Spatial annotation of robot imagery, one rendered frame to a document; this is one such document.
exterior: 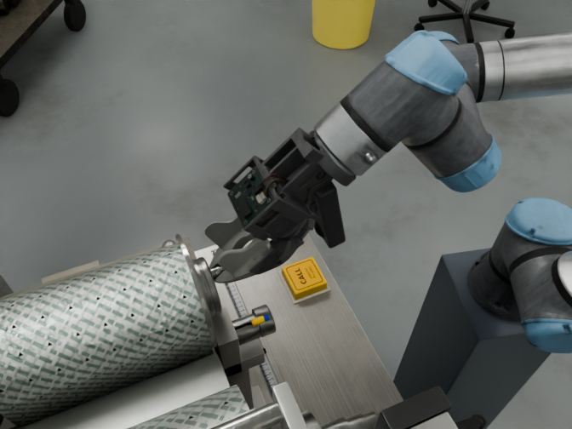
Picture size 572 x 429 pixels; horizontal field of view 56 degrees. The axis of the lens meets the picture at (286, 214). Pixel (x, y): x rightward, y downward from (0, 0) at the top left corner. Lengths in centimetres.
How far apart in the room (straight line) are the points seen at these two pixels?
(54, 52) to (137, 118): 84
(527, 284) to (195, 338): 55
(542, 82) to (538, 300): 35
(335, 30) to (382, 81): 272
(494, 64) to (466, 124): 13
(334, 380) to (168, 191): 167
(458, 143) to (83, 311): 44
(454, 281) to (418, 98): 65
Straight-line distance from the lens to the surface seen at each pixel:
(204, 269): 65
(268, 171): 57
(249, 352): 76
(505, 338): 113
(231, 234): 65
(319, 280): 107
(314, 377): 100
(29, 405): 68
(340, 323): 105
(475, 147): 62
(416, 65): 55
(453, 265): 117
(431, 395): 43
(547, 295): 92
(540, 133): 303
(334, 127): 56
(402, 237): 234
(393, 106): 55
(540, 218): 100
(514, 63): 72
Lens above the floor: 182
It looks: 50 degrees down
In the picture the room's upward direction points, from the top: straight up
